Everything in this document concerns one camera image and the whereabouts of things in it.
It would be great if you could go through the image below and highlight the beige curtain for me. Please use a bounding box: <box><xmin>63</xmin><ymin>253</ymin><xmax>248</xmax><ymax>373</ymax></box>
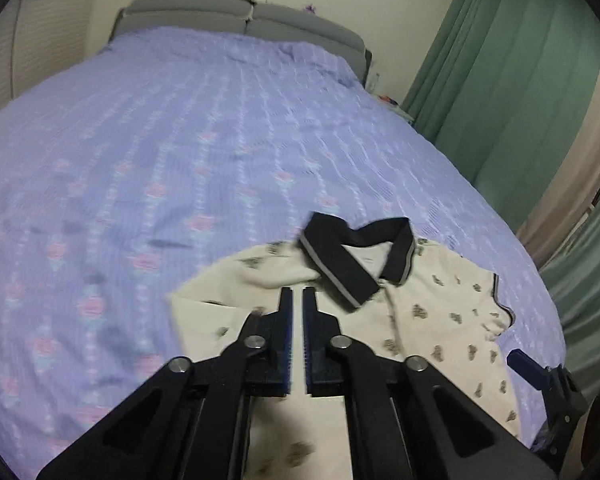
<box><xmin>517</xmin><ymin>72</ymin><xmax>600</xmax><ymax>268</ymax></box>

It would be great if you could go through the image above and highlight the grey padded headboard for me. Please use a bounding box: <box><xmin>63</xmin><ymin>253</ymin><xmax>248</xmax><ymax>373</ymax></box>
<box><xmin>109</xmin><ymin>0</ymin><xmax>373</xmax><ymax>84</ymax></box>

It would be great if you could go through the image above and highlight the green curtain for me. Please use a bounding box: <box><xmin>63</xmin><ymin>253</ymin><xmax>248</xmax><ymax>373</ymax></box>
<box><xmin>403</xmin><ymin>0</ymin><xmax>600</xmax><ymax>398</ymax></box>

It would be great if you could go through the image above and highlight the purple floral bed cover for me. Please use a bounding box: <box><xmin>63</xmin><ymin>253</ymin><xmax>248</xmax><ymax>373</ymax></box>
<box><xmin>0</xmin><ymin>27</ymin><xmax>566</xmax><ymax>479</ymax></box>

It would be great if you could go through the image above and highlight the cream patterned polo shirt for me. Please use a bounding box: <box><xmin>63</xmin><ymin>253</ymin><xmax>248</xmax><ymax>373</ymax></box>
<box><xmin>168</xmin><ymin>211</ymin><xmax>524</xmax><ymax>480</ymax></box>

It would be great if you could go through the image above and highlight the white louvered wardrobe door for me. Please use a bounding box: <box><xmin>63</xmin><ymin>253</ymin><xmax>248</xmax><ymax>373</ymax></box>
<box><xmin>0</xmin><ymin>0</ymin><xmax>93</xmax><ymax>109</ymax></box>

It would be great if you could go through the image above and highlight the white bedside table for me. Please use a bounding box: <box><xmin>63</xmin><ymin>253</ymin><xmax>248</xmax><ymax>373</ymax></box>
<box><xmin>375</xmin><ymin>94</ymin><xmax>414</xmax><ymax>125</ymax></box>

